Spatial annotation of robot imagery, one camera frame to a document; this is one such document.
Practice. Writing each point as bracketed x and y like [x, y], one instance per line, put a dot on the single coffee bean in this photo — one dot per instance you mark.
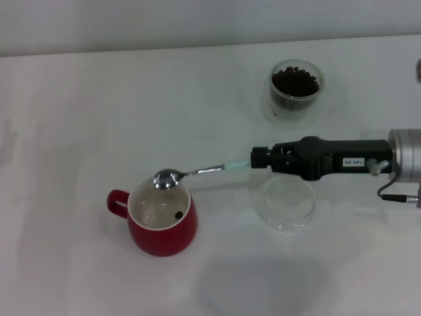
[179, 215]

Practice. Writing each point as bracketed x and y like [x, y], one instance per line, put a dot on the red ceramic mug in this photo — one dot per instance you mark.
[158, 240]

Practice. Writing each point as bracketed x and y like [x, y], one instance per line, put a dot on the glass cup of coffee beans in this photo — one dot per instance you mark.
[294, 82]

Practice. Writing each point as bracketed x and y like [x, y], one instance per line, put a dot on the round clear glass dish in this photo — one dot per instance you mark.
[286, 217]

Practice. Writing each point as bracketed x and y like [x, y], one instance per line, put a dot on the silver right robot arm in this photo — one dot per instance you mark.
[408, 154]

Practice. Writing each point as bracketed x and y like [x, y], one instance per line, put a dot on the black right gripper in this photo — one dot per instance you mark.
[315, 158]

